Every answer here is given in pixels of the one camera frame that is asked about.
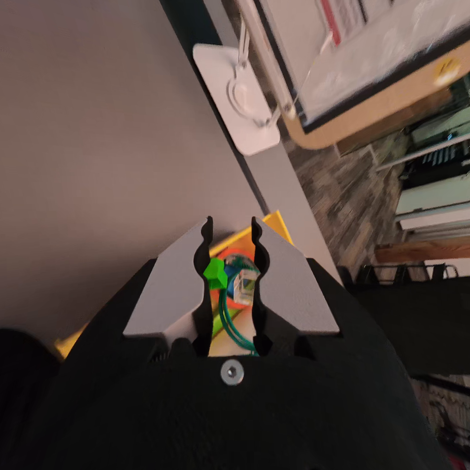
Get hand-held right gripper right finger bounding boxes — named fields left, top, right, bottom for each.
left=251, top=216, right=341, bottom=357

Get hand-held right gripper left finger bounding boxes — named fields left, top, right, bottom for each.
left=123, top=216, right=214, bottom=357

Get green ethernet cable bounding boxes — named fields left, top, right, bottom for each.
left=203, top=256, right=261, bottom=357

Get yellow plastic bin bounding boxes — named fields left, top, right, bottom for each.
left=54, top=210, right=294, bottom=358

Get black wire cart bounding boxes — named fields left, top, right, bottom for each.
left=340, top=261, right=459, bottom=289

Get wooden support post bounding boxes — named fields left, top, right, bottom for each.
left=375, top=237, right=470, bottom=264

